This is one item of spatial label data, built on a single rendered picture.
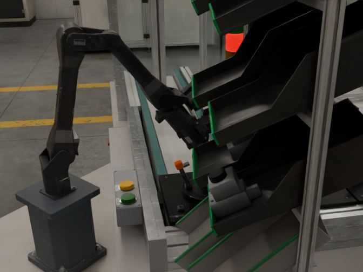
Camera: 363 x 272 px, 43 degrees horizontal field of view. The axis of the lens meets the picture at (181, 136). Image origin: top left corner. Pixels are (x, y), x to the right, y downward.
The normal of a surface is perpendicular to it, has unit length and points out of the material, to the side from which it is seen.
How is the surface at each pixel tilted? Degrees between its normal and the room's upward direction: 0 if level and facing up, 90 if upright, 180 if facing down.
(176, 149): 0
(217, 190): 90
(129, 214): 90
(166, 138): 0
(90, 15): 90
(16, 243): 0
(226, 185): 90
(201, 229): 45
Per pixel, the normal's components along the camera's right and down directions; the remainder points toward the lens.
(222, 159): -0.44, -0.82
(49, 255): -0.64, 0.33
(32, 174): -0.02, -0.91
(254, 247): -0.72, -0.63
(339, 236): 0.16, 0.41
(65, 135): 0.41, -0.13
